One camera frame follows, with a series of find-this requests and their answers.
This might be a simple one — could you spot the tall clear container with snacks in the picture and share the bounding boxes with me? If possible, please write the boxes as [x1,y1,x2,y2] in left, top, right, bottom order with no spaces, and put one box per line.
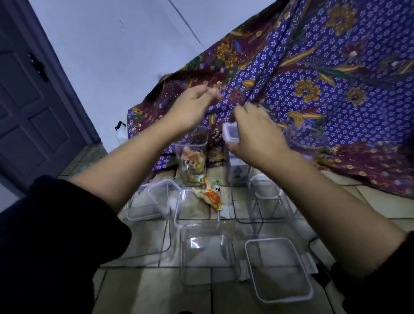
[174,126,209,187]

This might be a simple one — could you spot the person's left hand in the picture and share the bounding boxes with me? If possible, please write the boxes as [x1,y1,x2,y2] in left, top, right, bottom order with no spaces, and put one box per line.
[165,85,224,137]

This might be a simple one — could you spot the large clear plastic container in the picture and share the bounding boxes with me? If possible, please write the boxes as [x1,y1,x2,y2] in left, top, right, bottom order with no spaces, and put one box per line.
[103,217,177,268]

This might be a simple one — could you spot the person's left forearm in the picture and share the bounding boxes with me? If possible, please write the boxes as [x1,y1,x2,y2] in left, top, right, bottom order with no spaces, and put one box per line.
[69,115,182,215]

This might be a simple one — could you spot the white bag with black handle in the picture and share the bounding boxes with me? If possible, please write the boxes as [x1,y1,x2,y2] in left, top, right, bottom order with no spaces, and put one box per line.
[114,121,129,145]

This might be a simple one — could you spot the purple floral batik cloth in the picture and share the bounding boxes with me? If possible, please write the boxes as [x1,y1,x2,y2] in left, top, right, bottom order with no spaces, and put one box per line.
[127,0,414,198]

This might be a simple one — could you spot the small white container lid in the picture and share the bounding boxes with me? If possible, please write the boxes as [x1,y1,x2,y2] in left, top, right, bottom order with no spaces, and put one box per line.
[223,122,240,144]

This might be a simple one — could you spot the black left sleeve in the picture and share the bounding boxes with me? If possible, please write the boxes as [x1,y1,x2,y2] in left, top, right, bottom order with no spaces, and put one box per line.
[0,176,132,314]

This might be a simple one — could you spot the black sleeve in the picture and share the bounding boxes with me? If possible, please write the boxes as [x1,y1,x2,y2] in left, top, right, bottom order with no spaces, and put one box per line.
[0,176,132,314]
[331,230,414,314]

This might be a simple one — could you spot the clear rectangular container lid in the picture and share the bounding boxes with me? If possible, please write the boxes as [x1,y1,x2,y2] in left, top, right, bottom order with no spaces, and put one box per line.
[244,237,314,304]
[124,179,182,223]

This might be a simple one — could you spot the person's right forearm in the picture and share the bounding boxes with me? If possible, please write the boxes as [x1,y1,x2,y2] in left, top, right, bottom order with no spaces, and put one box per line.
[259,148,409,279]

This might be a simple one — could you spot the orange and white snack packet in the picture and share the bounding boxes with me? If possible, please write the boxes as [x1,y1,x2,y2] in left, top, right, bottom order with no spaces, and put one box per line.
[193,176,224,211]

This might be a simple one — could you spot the orange snack packets in container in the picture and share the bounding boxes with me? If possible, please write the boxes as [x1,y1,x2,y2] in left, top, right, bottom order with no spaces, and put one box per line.
[180,146,206,184]

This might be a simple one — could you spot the grey panelled door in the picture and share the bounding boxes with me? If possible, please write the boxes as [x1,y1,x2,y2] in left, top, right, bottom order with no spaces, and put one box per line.
[0,0,101,198]

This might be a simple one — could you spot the black door handle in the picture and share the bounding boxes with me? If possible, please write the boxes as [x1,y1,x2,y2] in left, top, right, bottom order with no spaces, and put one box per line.
[28,53,50,83]

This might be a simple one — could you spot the person's right hand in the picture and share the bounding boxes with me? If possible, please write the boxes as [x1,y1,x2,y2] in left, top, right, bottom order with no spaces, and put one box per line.
[225,104,292,169]

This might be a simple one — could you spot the black right sleeve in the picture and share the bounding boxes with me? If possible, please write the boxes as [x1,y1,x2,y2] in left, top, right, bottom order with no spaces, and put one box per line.
[331,230,414,314]

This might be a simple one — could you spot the round clear plastic container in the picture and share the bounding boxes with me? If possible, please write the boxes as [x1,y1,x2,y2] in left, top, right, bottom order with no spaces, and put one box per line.
[287,126,328,161]

